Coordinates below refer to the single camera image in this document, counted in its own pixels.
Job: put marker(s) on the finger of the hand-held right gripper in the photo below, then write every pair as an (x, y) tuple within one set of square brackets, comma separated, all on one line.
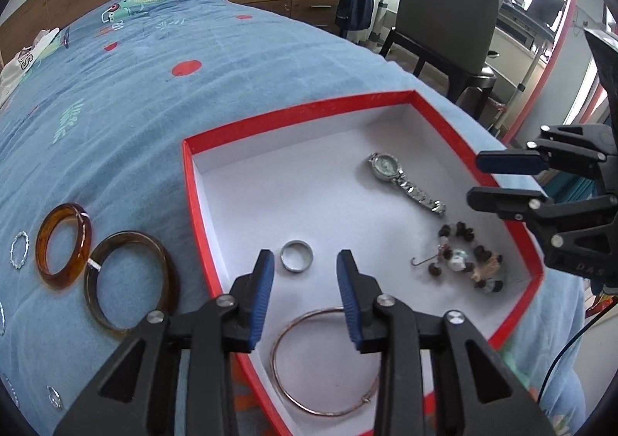
[(512, 162), (499, 204)]

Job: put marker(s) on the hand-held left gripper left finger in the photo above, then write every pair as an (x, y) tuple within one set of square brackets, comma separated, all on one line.
[(262, 293)]

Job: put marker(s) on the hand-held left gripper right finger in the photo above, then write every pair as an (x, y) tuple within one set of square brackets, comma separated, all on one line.
[(348, 301)]

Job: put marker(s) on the red cardboard box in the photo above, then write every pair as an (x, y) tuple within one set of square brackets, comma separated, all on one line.
[(338, 204)]

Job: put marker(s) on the thin metal bangle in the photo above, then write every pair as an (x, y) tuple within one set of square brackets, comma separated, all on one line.
[(274, 358)]

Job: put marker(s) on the dark trash bin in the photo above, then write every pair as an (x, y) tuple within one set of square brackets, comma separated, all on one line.
[(478, 93)]

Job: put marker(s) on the silver wristwatch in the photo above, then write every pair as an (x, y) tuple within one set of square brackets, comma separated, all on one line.
[(386, 166)]

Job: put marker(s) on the black monitor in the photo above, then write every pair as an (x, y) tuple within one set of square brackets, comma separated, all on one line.
[(545, 6)]

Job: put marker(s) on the dark brown bangle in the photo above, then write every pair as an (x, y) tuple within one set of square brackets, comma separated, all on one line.
[(94, 301)]

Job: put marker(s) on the grey chair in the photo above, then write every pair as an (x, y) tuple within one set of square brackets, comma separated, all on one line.
[(444, 6)]

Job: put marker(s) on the amber bangle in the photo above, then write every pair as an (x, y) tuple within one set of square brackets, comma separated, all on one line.
[(46, 272)]

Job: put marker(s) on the dark blue bag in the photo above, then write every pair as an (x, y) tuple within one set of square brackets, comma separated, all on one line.
[(355, 1)]

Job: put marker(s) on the wooden bedside cabinet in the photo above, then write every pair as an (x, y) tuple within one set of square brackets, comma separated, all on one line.
[(289, 6)]

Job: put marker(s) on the blue printed blanket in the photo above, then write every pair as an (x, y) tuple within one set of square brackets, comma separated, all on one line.
[(193, 30)]

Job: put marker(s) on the white printed cloth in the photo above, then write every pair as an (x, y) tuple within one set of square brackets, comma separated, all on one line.
[(19, 64)]

